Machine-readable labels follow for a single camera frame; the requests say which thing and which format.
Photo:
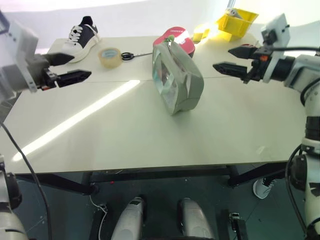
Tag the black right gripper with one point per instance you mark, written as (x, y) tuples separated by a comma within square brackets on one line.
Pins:
[(260, 62)]

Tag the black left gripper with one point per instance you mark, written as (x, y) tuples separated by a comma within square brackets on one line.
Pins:
[(40, 70)]

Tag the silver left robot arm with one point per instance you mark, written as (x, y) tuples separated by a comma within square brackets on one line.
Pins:
[(10, 225)]

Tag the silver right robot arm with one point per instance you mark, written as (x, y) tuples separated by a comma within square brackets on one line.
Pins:
[(303, 68)]

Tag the grey-green zip bag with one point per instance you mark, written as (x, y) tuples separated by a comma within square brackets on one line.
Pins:
[(178, 75)]

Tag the small red object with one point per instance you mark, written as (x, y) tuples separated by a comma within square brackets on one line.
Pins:
[(248, 45)]

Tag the black and white sneaker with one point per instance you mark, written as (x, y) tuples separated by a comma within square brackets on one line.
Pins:
[(81, 41)]

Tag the clear packing tape roll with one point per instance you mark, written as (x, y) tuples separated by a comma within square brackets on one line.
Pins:
[(110, 58)]

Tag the small yellow plastic bin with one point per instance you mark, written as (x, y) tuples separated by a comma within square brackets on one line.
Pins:
[(200, 33)]

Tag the grey roll in bin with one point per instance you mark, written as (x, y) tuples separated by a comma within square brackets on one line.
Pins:
[(233, 13)]

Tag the red oval case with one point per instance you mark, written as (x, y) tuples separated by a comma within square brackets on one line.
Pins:
[(185, 40)]

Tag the black scissors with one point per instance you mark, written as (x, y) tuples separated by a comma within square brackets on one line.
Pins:
[(128, 56)]

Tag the white sneaker on floor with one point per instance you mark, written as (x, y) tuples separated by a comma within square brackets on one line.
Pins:
[(262, 187)]

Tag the black floor device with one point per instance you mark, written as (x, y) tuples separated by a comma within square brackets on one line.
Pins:
[(237, 225)]

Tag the silver right robot leg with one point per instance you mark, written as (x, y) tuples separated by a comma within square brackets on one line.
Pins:
[(195, 220)]

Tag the silver robot leg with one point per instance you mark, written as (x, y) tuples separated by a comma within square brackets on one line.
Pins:
[(130, 220), (195, 220)]

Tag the silver left robot leg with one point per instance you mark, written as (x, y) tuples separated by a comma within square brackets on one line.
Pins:
[(130, 220)]

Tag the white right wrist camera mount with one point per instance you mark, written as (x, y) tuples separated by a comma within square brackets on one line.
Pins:
[(278, 30)]

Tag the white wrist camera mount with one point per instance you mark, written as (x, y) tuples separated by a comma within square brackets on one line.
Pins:
[(278, 30), (17, 45)]

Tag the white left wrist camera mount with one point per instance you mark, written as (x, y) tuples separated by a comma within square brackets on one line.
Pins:
[(17, 45)]

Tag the black table frame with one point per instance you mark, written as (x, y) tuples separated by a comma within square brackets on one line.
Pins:
[(150, 175)]

